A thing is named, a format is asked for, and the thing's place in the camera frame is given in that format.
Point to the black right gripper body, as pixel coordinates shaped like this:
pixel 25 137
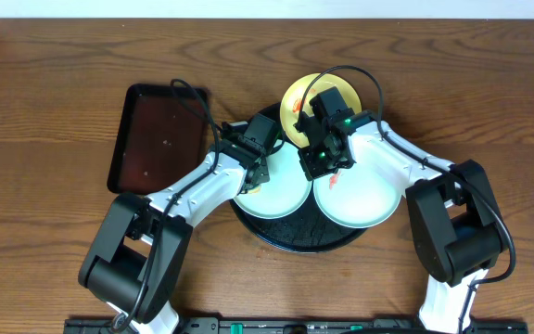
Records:
pixel 320 162

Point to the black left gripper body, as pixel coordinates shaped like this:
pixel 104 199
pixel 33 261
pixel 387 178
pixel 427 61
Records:
pixel 258 172

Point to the light green plate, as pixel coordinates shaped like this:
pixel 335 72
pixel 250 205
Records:
pixel 286 191
pixel 357 197

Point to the yellow plate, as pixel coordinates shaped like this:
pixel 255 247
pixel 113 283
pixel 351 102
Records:
pixel 290 105

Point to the green yellow sponge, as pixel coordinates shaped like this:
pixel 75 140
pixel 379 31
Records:
pixel 255 189

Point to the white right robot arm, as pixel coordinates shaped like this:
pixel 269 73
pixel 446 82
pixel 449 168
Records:
pixel 458 231

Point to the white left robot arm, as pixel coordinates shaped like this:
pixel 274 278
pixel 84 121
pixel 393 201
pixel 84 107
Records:
pixel 138 251

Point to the black round tray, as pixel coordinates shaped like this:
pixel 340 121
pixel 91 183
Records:
pixel 305 230

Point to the black rectangular tray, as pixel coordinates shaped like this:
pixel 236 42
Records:
pixel 161 138

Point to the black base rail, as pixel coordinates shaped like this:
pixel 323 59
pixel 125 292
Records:
pixel 211 325

